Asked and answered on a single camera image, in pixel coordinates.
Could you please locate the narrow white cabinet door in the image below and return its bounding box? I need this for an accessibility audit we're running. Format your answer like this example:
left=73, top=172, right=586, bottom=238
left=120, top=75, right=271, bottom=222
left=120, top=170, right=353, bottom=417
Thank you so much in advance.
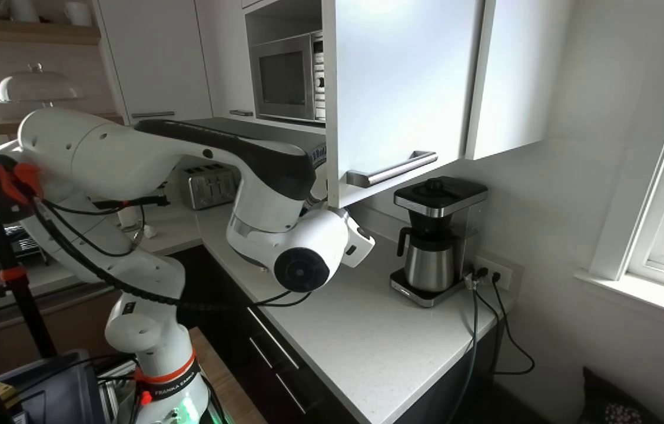
left=461, top=0, right=574, bottom=162

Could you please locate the black power cable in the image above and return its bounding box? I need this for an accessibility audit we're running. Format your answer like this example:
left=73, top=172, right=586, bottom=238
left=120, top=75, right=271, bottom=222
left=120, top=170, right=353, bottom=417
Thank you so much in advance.
left=448, top=274, right=484, bottom=424
left=489, top=276, right=540, bottom=376

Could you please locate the silver toaster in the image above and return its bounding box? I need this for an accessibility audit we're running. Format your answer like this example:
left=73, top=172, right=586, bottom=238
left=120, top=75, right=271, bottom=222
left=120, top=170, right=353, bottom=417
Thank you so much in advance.
left=185, top=165, right=242, bottom=211

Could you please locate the silver microwave oven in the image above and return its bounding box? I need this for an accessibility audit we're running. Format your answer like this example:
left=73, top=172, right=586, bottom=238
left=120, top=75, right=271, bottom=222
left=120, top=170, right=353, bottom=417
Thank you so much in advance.
left=250, top=30, right=327, bottom=126

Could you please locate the white window frame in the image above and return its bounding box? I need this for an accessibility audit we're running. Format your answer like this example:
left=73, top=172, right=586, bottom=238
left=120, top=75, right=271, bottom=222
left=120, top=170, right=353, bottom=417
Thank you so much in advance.
left=574, top=20, right=664, bottom=327

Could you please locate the dark floral cushion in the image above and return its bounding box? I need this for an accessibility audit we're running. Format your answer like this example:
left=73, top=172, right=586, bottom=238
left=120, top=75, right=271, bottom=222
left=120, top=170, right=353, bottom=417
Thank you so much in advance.
left=578, top=365, right=657, bottom=424

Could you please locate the short steel drawer handle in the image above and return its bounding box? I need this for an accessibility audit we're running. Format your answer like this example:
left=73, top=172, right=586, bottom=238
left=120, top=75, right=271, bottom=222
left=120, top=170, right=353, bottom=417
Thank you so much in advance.
left=271, top=371, right=310, bottom=417
left=246, top=335, right=275, bottom=370

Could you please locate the wooden wall shelf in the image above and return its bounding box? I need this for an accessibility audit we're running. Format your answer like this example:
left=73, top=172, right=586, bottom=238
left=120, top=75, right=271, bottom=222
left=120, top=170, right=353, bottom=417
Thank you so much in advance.
left=0, top=14, right=105, bottom=47
left=0, top=115, right=32, bottom=136

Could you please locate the white jar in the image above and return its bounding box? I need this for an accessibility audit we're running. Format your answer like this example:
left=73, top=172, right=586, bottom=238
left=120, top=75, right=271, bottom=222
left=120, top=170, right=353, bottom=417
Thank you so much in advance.
left=7, top=0, right=41, bottom=24

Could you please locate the steel and black coffee maker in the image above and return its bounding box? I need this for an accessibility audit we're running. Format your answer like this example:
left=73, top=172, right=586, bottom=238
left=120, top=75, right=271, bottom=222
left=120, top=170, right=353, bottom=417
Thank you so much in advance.
left=388, top=173, right=490, bottom=311

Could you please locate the white double power outlet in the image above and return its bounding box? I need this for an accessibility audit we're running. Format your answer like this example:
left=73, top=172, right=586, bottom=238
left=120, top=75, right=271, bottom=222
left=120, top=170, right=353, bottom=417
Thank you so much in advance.
left=461, top=255, right=525, bottom=297

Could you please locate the steel cabinet door handle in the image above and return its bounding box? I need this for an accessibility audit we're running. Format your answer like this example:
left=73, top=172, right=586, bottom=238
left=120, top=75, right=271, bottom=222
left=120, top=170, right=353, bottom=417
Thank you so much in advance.
left=344, top=149, right=441, bottom=191

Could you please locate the kitchen base cabinet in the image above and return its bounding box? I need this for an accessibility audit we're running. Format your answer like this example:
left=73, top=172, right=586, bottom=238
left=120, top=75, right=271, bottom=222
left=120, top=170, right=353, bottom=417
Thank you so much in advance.
left=165, top=243, right=506, bottom=424

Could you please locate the white mug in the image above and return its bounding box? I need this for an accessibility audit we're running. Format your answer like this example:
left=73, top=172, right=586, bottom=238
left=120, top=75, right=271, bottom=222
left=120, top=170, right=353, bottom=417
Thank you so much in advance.
left=60, top=0, right=96, bottom=27

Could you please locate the open white cabinet door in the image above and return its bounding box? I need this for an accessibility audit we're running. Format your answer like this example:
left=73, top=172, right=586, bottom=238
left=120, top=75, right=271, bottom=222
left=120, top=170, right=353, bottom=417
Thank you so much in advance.
left=321, top=0, right=499, bottom=211

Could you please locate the closed white cabinet door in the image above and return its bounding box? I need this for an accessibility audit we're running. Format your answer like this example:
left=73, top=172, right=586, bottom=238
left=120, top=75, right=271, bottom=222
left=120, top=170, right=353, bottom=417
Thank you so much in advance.
left=92, top=0, right=217, bottom=125

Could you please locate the white wall cabinet carcass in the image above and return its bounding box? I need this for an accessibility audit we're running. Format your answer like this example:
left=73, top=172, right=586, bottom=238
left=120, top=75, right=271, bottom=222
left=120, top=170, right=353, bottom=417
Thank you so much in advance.
left=193, top=0, right=330, bottom=136

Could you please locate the glass cake dome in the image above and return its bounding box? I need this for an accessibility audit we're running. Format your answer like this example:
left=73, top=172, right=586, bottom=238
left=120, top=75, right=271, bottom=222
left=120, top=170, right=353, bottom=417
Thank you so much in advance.
left=0, top=62, right=82, bottom=105

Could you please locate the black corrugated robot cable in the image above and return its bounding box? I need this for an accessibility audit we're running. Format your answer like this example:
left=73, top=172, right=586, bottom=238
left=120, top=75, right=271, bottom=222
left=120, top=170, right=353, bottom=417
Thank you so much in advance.
left=33, top=198, right=315, bottom=311

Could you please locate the long steel drawer handle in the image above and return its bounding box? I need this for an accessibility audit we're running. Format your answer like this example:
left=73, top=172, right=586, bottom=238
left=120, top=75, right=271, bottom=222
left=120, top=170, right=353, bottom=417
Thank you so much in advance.
left=246, top=304, right=303, bottom=371

